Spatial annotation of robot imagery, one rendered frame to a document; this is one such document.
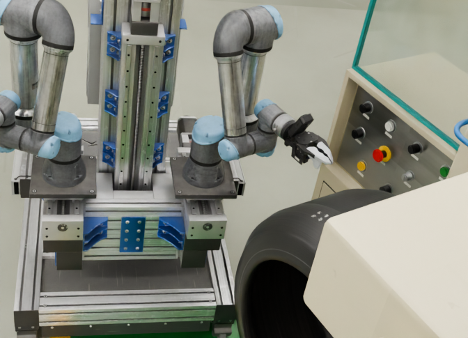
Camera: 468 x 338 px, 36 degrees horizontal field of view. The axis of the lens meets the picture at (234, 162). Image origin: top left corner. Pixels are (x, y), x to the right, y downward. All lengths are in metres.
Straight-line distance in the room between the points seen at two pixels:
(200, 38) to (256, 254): 3.65
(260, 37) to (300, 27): 3.15
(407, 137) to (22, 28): 1.21
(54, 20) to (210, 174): 0.77
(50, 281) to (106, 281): 0.22
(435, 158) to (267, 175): 1.82
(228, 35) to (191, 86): 2.26
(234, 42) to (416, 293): 1.56
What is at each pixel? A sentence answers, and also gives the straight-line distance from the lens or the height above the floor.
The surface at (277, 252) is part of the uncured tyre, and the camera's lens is 1.44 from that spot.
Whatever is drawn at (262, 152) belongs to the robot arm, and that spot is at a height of 0.91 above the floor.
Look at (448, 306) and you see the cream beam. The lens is 0.82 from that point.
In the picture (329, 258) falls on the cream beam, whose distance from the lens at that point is 0.88.
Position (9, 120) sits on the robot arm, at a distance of 2.33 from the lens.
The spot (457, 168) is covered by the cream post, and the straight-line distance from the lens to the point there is 1.56.
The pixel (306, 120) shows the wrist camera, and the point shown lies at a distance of 2.23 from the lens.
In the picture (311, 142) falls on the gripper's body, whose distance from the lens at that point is 2.27.
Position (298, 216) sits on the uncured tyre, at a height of 1.42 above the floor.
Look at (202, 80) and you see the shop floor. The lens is 4.58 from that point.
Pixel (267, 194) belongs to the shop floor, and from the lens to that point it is 3.73.
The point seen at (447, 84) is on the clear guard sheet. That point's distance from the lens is 2.05.
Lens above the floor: 2.34
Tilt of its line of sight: 37 degrees down
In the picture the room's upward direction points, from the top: 10 degrees clockwise
